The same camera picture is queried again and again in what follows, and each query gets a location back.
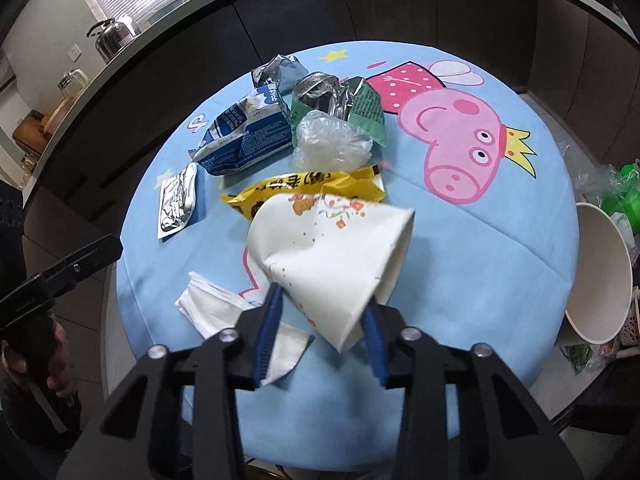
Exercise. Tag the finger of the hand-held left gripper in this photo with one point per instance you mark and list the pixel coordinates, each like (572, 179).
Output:
(85, 260)

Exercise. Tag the wooden cutting board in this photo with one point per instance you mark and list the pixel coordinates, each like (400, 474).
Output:
(30, 127)

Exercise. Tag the glass jar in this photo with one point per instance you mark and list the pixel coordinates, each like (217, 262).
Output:
(72, 82)

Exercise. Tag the white paper cup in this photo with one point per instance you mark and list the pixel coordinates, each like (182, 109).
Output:
(330, 260)

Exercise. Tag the person's left hand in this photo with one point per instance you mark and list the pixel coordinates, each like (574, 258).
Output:
(60, 367)

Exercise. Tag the yellow snack wrapper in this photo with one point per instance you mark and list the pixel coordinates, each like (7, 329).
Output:
(300, 187)

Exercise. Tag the kitchen counter with dark cabinets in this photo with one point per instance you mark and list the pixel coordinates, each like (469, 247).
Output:
(400, 5)

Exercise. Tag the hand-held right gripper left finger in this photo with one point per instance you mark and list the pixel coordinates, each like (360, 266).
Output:
(267, 332)

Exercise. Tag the blue cartoon pig tablecloth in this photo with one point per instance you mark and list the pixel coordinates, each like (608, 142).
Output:
(475, 270)

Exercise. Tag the white plastic storage rack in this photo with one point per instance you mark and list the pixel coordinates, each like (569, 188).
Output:
(632, 320)

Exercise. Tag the white paper napkin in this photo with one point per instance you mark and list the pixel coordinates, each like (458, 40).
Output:
(215, 310)

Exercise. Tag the stainless steel kettle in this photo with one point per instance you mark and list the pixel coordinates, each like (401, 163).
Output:
(115, 40)

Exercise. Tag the green snack bag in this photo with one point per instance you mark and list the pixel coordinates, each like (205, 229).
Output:
(367, 105)

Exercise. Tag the blue and white snack bag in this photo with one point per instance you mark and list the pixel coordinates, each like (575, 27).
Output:
(245, 135)

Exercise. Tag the silver foil packet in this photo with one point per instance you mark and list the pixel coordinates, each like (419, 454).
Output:
(176, 205)

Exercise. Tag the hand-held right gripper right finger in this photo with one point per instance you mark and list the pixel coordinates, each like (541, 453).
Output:
(372, 347)

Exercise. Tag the clear plastic bag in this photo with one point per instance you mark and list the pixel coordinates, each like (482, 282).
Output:
(330, 142)

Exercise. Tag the green plastic bottles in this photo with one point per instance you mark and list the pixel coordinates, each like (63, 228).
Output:
(627, 185)

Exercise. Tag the silver snack bag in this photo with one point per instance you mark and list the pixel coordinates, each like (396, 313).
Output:
(285, 72)

